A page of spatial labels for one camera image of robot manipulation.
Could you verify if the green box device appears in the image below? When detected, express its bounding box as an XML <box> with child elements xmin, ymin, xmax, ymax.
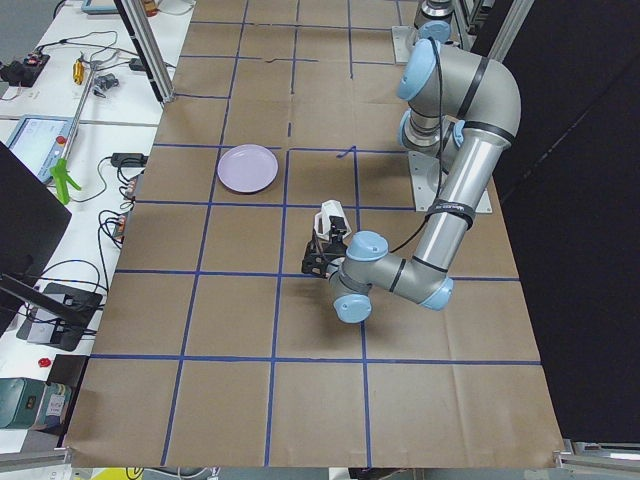
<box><xmin>1</xmin><ymin>377</ymin><xmax>73</xmax><ymax>430</ymax></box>

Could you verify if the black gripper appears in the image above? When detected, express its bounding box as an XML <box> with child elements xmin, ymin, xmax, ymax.
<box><xmin>314</xmin><ymin>215</ymin><xmax>348</xmax><ymax>263</ymax></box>

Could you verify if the blue teach pendant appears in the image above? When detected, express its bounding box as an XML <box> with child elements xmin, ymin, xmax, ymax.
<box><xmin>7</xmin><ymin>114</ymin><xmax>72</xmax><ymax>184</ymax></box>

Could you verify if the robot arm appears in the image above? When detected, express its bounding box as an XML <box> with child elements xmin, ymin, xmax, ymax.
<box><xmin>414</xmin><ymin>0</ymin><xmax>463</xmax><ymax>48</ymax></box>
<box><xmin>329</xmin><ymin>39</ymin><xmax>521</xmax><ymax>323</ymax></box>

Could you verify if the black monitor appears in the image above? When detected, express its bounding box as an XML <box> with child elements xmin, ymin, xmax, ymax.
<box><xmin>0</xmin><ymin>140</ymin><xmax>74</xmax><ymax>337</ymax></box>

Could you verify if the black monitor stand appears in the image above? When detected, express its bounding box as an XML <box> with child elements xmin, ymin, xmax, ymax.
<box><xmin>15</xmin><ymin>282</ymin><xmax>103</xmax><ymax>351</ymax></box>

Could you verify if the brown paper table cover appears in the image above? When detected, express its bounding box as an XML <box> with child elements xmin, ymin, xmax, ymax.
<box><xmin>65</xmin><ymin>1</ymin><xmax>561</xmax><ymax>468</ymax></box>

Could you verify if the aluminium frame post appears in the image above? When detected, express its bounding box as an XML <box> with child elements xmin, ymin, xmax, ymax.
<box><xmin>114</xmin><ymin>0</ymin><xmax>175</xmax><ymax>104</ymax></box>

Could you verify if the black power adapter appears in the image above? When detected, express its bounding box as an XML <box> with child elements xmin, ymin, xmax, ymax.
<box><xmin>110</xmin><ymin>152</ymin><xmax>148</xmax><ymax>168</ymax></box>

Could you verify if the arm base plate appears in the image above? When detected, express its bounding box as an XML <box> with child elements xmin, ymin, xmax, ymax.
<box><xmin>391</xmin><ymin>26</ymin><xmax>417</xmax><ymax>65</ymax></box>
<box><xmin>408</xmin><ymin>150</ymin><xmax>494</xmax><ymax>215</ymax></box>

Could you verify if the yellow tool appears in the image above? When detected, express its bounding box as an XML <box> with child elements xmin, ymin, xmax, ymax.
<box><xmin>72</xmin><ymin>59</ymin><xmax>85</xmax><ymax>85</ymax></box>

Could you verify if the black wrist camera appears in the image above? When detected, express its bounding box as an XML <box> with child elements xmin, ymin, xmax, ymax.
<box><xmin>301</xmin><ymin>240</ymin><xmax>330</xmax><ymax>278</ymax></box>

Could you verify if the lilac plate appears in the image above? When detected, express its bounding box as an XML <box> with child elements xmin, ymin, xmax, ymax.
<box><xmin>217</xmin><ymin>144</ymin><xmax>279</xmax><ymax>194</ymax></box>

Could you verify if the white faceted cup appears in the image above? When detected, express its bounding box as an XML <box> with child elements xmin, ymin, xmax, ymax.
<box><xmin>314</xmin><ymin>199</ymin><xmax>352</xmax><ymax>238</ymax></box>

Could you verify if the green handled grabber stick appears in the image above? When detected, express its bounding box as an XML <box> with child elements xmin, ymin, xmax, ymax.
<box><xmin>50</xmin><ymin>61</ymin><xmax>97</xmax><ymax>205</ymax></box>

